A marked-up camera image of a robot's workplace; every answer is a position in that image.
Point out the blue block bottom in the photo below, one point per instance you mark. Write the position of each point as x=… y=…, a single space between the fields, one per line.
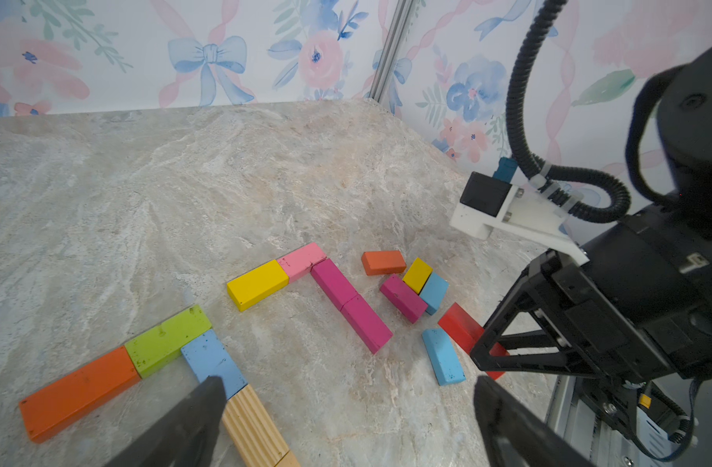
x=443 y=356

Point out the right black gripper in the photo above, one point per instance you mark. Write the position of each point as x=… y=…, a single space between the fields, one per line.
x=641 y=308

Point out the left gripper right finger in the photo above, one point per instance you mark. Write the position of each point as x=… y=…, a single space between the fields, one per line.
x=513 y=436

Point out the green block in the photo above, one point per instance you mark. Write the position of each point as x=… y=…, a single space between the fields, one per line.
x=158 y=346

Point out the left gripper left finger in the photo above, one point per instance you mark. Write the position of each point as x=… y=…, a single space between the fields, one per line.
x=186 y=436

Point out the magenta block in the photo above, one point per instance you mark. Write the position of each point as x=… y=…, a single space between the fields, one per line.
x=403 y=298
x=367 y=324
x=334 y=283

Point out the yellow block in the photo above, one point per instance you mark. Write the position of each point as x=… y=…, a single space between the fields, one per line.
x=417 y=275
x=254 y=286

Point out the pink block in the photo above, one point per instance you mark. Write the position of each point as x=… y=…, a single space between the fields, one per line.
x=299 y=262

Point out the blue block right lower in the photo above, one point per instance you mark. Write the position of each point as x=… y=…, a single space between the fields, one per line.
x=433 y=292

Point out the orange block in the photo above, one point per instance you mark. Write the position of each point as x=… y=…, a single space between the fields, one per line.
x=58 y=405
x=380 y=263

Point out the red block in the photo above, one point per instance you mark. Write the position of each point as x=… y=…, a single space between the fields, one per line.
x=461 y=327

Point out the light blue block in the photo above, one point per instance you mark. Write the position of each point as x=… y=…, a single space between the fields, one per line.
x=208 y=357

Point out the tan block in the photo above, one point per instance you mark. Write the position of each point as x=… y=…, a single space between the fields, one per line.
x=252 y=430

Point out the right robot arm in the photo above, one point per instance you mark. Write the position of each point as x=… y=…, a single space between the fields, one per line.
x=680 y=100

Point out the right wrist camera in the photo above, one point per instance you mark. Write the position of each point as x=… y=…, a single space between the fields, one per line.
x=488 y=204

